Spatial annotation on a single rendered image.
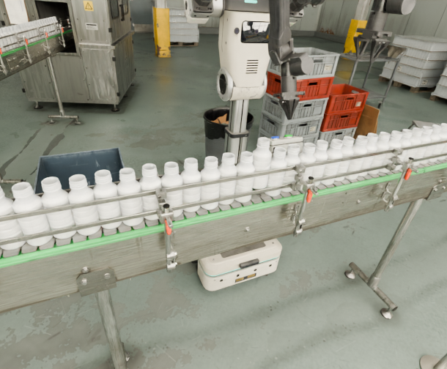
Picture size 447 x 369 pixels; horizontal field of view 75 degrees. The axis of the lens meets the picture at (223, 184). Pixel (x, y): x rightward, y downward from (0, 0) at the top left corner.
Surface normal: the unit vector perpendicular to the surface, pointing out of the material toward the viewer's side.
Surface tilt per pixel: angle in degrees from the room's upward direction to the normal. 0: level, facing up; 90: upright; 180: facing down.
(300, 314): 0
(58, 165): 90
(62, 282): 90
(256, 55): 90
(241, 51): 90
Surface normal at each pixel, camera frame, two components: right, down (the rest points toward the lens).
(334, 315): 0.07, -0.83
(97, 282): 0.40, 0.53
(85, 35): 0.09, 0.55
